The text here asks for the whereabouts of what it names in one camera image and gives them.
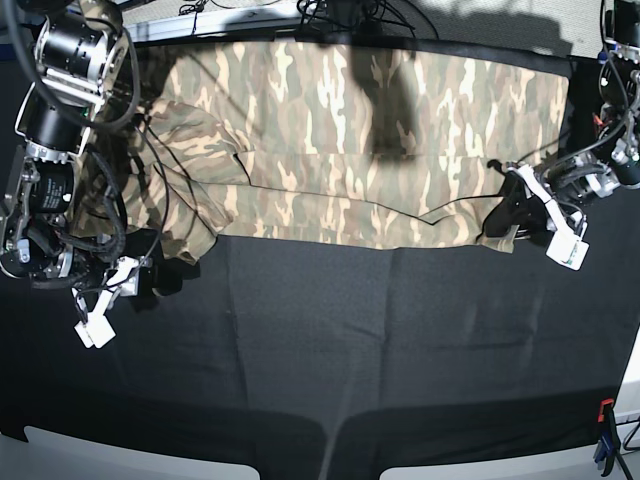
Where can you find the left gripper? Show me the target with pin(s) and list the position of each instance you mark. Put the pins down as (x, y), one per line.
(532, 206)

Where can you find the camouflage t-shirt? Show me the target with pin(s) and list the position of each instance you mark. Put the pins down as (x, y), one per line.
(344, 144)

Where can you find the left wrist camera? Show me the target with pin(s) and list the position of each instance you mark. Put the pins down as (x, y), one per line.
(567, 250)

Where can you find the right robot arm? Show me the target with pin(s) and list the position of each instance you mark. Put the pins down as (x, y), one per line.
(85, 79)

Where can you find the blue orange clamp bottom right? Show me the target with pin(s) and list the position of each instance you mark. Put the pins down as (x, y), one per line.
(608, 444)

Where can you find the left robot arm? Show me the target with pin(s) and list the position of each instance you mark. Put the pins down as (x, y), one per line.
(616, 125)

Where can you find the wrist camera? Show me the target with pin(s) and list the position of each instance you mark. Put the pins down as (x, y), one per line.
(95, 332)
(567, 250)

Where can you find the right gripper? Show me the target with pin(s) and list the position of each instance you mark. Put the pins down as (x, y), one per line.
(36, 243)

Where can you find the black table cloth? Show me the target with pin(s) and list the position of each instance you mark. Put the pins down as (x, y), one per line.
(305, 360)

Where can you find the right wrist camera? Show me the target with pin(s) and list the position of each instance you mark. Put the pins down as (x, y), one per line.
(95, 332)

